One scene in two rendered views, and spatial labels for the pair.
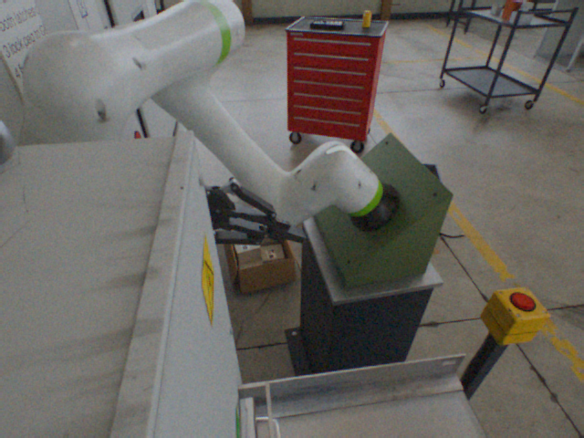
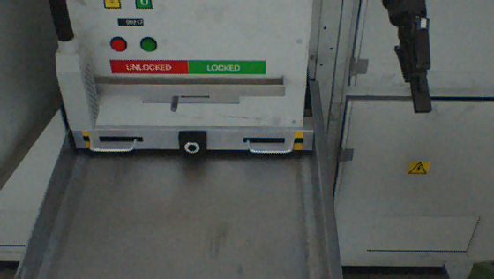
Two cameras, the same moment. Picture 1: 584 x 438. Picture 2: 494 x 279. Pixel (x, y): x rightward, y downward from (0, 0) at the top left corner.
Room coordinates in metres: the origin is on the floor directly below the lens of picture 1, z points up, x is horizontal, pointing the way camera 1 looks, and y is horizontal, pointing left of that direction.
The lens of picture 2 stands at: (0.30, -0.95, 1.79)
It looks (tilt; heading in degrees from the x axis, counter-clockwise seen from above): 42 degrees down; 99
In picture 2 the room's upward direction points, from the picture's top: straight up
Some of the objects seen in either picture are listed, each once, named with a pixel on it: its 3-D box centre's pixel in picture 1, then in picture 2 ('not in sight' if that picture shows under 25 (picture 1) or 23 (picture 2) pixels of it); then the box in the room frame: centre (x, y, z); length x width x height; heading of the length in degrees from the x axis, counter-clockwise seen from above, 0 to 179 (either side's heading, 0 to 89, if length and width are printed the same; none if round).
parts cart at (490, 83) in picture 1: (497, 52); not in sight; (4.04, -2.15, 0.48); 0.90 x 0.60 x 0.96; 12
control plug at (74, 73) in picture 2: not in sight; (78, 85); (-0.18, -0.06, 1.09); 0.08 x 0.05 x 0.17; 99
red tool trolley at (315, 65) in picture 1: (334, 82); not in sight; (3.02, -0.35, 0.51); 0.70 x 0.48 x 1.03; 72
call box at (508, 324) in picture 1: (513, 316); not in sight; (0.47, -0.49, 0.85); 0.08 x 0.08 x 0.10; 8
